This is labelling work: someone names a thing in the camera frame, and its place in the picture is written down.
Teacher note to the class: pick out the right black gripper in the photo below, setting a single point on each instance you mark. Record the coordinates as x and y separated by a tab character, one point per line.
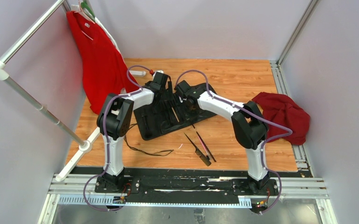
183	101

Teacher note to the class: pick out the black comb brush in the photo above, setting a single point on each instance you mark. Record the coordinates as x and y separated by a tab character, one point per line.
199	153

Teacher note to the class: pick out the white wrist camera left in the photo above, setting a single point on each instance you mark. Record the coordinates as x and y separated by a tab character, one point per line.
152	72

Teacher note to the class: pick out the dark red crumpled cloth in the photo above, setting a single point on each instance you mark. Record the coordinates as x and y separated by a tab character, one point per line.
282	110

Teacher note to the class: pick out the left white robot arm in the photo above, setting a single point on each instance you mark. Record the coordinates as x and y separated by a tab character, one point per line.
114	122

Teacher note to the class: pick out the green white hangers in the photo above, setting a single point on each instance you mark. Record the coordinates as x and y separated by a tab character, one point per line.
84	10

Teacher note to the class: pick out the red hanging shirt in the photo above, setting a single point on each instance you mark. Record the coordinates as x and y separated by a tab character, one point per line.
104	70

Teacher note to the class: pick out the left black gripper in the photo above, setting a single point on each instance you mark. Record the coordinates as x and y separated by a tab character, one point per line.
168	94

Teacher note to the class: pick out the black makeup brush roll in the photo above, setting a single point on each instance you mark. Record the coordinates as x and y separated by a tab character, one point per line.
161	119

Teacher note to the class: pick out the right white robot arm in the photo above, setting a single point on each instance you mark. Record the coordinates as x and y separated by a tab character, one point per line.
250	131

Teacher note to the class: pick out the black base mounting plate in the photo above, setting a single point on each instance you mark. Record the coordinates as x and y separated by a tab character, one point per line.
151	185

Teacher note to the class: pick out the metal clothes rack pole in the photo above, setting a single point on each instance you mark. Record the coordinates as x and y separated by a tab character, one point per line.
41	90

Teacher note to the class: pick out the aluminium frame post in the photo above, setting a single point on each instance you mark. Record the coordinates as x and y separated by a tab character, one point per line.
297	31

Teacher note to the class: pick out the pink handled makeup brush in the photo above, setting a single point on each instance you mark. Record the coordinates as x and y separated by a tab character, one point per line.
204	147

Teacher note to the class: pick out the black angled brush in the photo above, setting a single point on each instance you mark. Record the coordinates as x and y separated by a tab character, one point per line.
211	156

